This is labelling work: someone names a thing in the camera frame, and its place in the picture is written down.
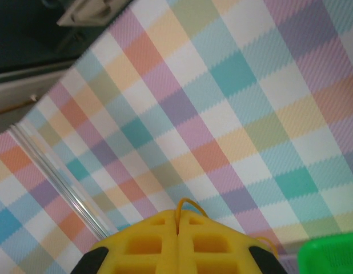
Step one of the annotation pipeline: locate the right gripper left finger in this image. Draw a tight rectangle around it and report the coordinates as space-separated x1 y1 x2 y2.
70 209 177 274

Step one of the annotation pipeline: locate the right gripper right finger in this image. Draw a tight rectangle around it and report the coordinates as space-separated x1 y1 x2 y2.
177 210 282 274

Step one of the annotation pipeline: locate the purple plastic basket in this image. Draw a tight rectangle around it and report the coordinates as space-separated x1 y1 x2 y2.
279 252 300 274

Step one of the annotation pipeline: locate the green plastic basket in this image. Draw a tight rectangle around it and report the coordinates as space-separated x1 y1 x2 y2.
297 232 353 274

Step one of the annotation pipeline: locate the white room fixture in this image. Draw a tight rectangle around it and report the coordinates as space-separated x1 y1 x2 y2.
55 0 135 28

